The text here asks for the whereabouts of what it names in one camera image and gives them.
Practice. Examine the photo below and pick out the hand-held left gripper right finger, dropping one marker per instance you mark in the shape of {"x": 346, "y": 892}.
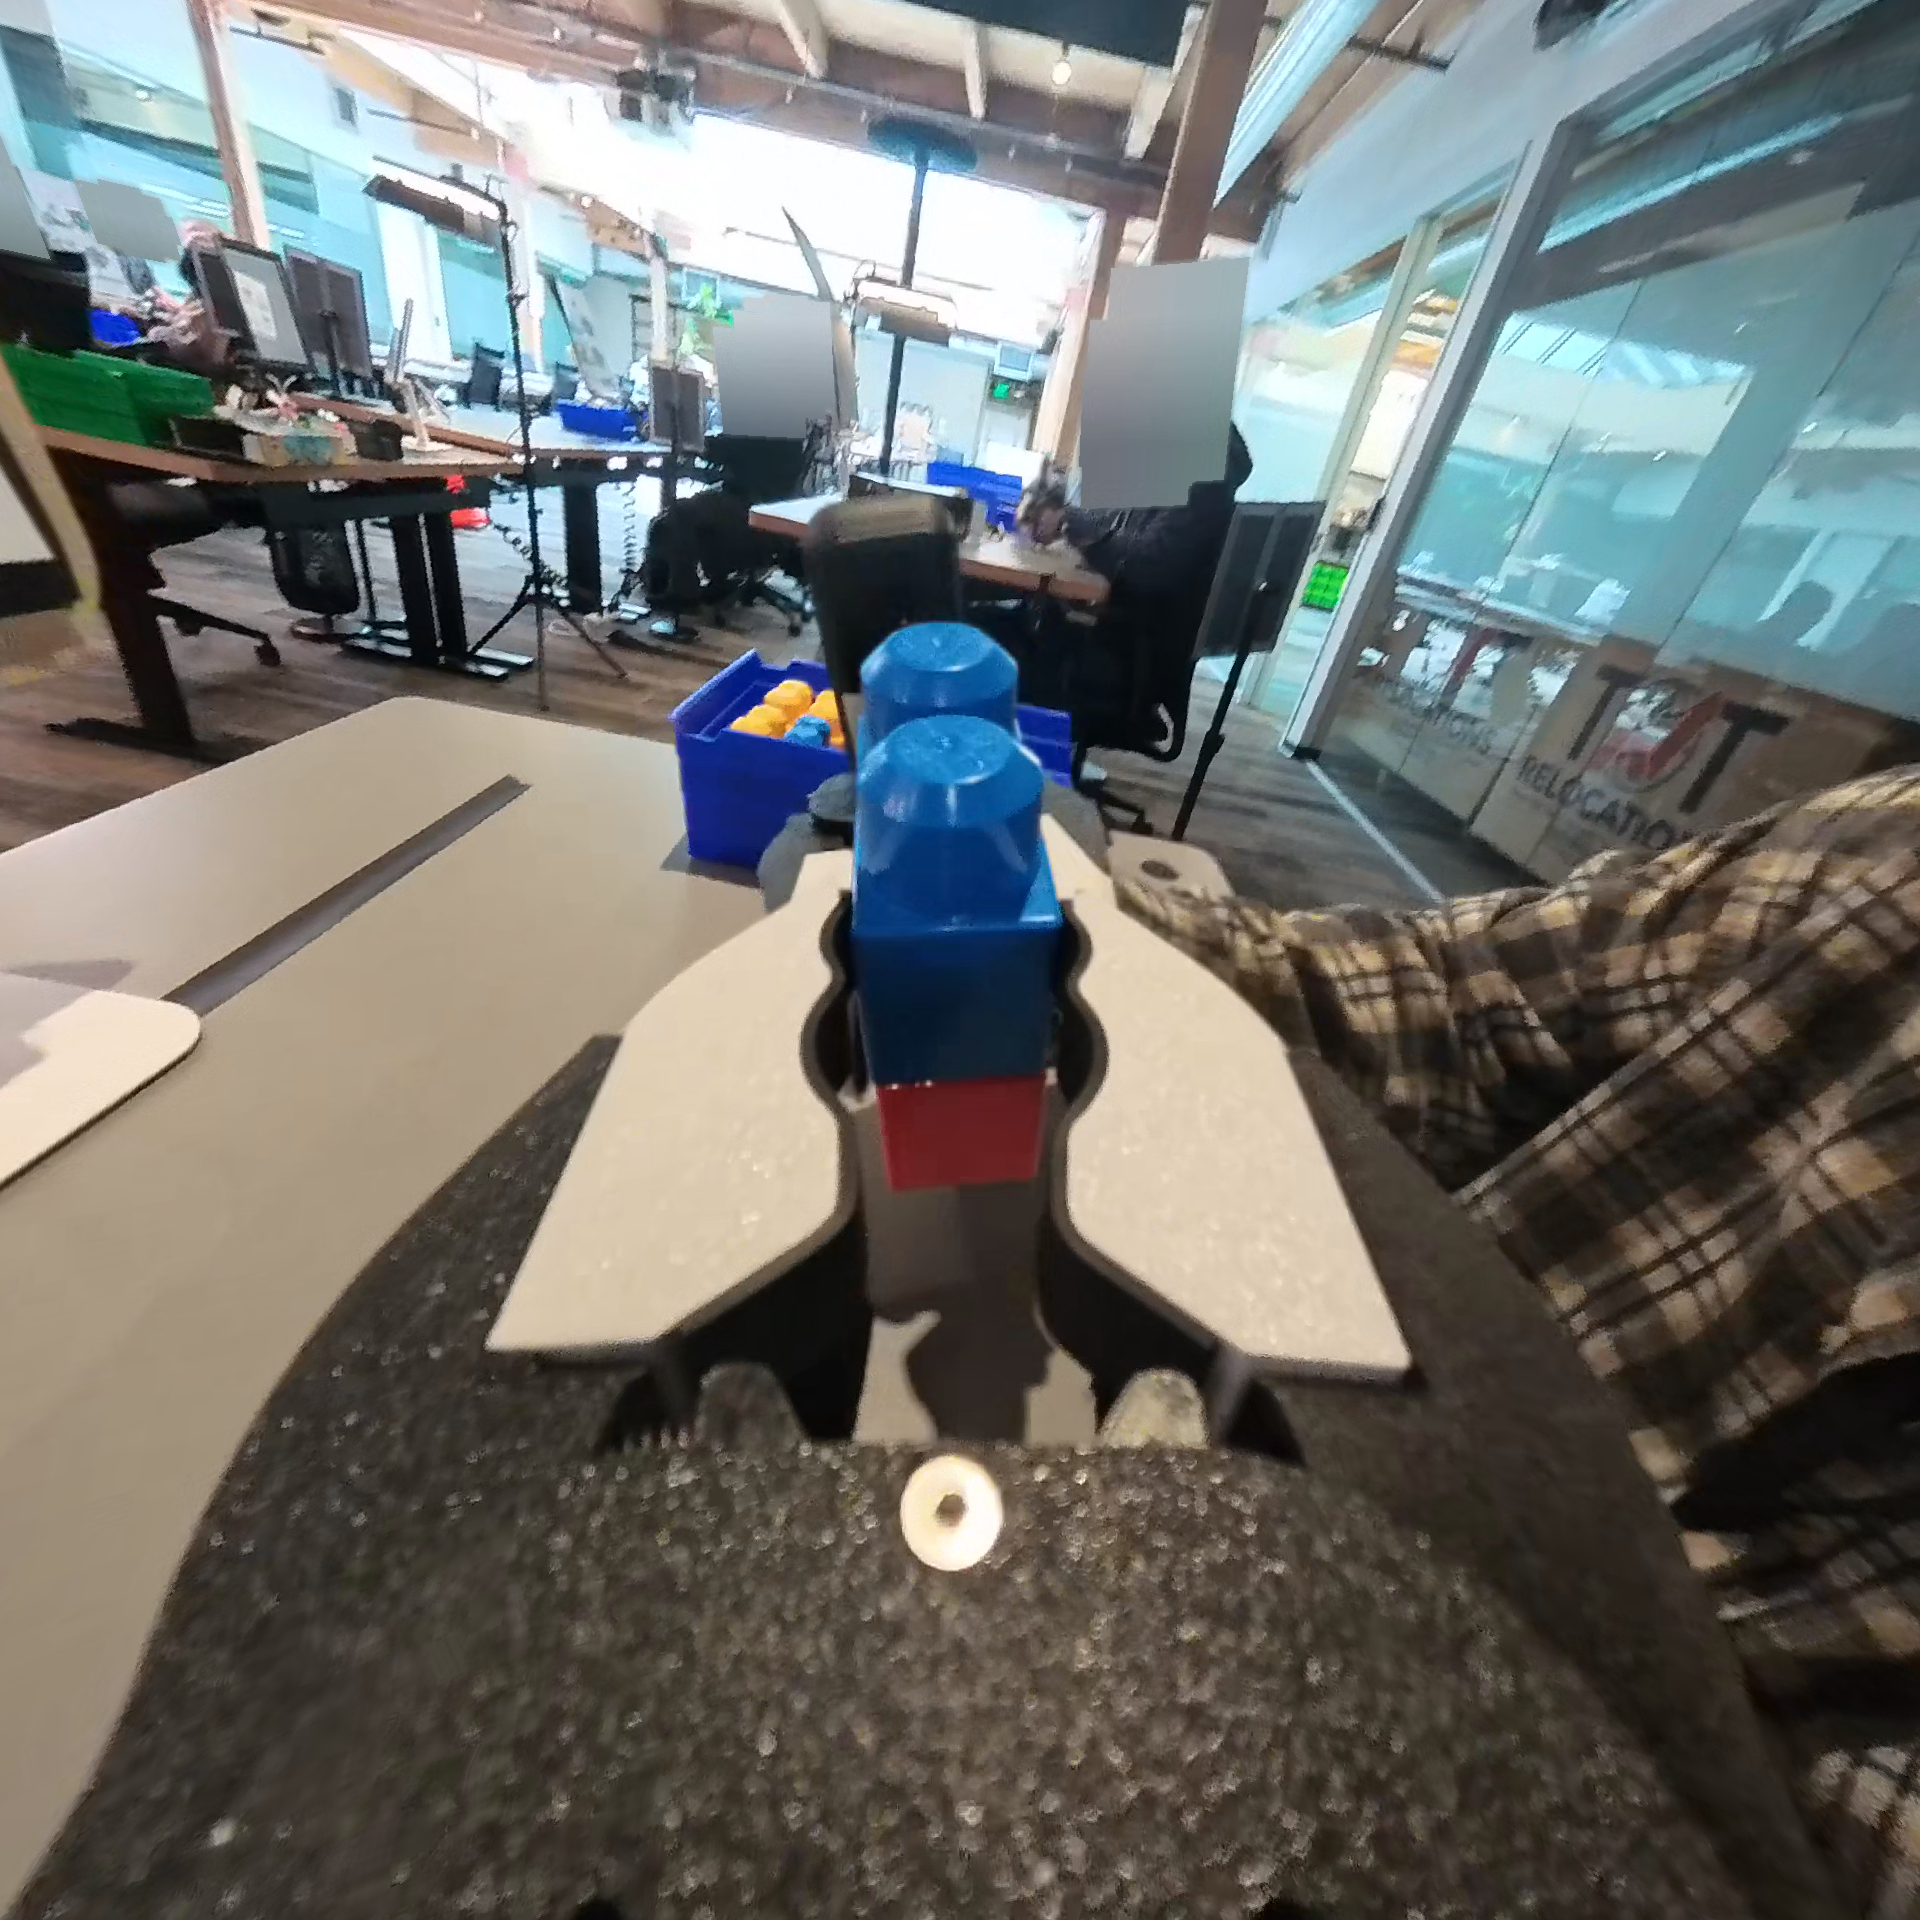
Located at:
{"x": 1229, "y": 1201}

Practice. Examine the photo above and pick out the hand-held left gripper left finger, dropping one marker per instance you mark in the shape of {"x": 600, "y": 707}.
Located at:
{"x": 675, "y": 1184}

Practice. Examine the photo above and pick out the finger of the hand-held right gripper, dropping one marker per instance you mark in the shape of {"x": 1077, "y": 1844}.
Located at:
{"x": 1084, "y": 868}

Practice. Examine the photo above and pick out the blue two-stud mega block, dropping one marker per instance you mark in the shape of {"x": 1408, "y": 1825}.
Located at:
{"x": 811, "y": 731}
{"x": 954, "y": 989}

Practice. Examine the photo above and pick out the blue plastic bin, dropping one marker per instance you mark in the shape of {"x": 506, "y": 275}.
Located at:
{"x": 733, "y": 795}

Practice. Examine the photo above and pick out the red mega block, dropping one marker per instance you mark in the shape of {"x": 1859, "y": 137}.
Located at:
{"x": 960, "y": 1132}

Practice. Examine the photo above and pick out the yellow two-stud mega block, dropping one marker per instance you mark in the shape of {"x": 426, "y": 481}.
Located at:
{"x": 787, "y": 702}

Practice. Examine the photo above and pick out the wooden desk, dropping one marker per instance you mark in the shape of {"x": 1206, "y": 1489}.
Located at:
{"x": 569, "y": 435}
{"x": 269, "y": 465}
{"x": 1020, "y": 562}

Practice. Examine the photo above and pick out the black tripod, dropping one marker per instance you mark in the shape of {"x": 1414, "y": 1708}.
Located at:
{"x": 517, "y": 450}

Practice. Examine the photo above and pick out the person's plaid shirt torso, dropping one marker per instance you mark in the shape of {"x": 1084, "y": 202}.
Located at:
{"x": 1770, "y": 1424}

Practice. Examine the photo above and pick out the white document stand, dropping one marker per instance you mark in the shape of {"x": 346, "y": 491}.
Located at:
{"x": 75, "y": 1066}

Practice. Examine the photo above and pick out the green plastic bin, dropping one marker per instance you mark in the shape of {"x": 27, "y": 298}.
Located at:
{"x": 89, "y": 393}

